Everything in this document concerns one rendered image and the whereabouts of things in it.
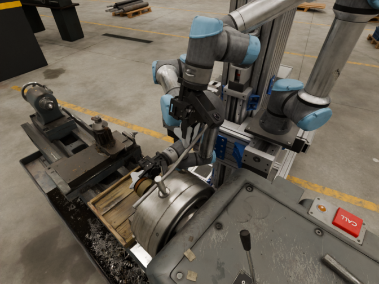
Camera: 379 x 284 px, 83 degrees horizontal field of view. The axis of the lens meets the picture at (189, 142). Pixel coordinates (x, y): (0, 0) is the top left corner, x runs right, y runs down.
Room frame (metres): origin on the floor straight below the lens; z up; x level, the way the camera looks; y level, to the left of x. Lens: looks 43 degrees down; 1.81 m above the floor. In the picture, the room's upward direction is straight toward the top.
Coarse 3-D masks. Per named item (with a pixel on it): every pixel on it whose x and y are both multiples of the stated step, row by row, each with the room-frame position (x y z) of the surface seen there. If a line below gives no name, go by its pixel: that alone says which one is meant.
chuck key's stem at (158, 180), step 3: (156, 177) 0.38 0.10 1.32; (159, 177) 0.38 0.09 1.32; (156, 180) 0.37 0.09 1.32; (159, 180) 0.37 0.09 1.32; (162, 180) 0.38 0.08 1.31; (156, 183) 0.37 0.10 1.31; (159, 183) 0.37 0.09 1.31; (162, 183) 0.37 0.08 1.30; (159, 186) 0.37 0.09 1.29; (162, 186) 0.37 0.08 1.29; (159, 189) 0.37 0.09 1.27; (162, 189) 0.37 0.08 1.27; (165, 189) 0.38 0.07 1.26; (162, 192) 0.38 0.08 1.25; (165, 192) 0.38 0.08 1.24
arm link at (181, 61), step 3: (183, 54) 1.13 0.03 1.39; (186, 54) 1.14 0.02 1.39; (180, 57) 1.08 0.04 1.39; (183, 57) 1.08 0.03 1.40; (180, 60) 1.08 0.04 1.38; (183, 60) 1.06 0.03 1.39; (180, 63) 1.06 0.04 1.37; (183, 63) 1.06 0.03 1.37; (180, 66) 1.05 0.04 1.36; (183, 66) 1.05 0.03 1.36; (180, 69) 1.04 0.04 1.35; (183, 69) 1.04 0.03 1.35; (180, 72) 1.03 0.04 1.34; (180, 75) 1.03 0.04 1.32
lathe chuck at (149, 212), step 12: (168, 180) 0.43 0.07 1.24; (180, 180) 0.44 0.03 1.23; (192, 180) 0.45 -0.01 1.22; (156, 192) 0.39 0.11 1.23; (180, 192) 0.39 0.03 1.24; (144, 204) 0.36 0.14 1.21; (156, 204) 0.35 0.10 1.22; (168, 204) 0.35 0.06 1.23; (144, 216) 0.33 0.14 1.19; (156, 216) 0.32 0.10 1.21; (132, 228) 0.32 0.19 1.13; (144, 228) 0.30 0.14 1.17; (144, 240) 0.28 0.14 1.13
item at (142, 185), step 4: (144, 176) 0.55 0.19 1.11; (140, 180) 0.52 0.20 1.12; (144, 180) 0.53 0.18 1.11; (148, 180) 0.52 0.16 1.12; (136, 184) 0.51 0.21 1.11; (140, 184) 0.50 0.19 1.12; (144, 184) 0.50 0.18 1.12; (148, 184) 0.50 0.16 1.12; (136, 188) 0.50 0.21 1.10; (140, 188) 0.49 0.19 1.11; (144, 188) 0.48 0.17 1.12; (148, 188) 0.49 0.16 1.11; (136, 192) 0.48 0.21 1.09; (140, 192) 0.48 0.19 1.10; (144, 192) 0.47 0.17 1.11; (140, 196) 0.47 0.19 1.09
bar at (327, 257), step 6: (324, 258) 0.18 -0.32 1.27; (330, 258) 0.18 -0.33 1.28; (330, 264) 0.17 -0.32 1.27; (336, 264) 0.17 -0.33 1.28; (336, 270) 0.16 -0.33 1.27; (342, 270) 0.15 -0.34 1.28; (348, 270) 0.15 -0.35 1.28; (342, 276) 0.15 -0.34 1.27; (348, 276) 0.14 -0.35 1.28; (354, 276) 0.14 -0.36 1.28; (348, 282) 0.13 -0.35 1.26; (354, 282) 0.13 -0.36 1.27; (360, 282) 0.13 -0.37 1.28
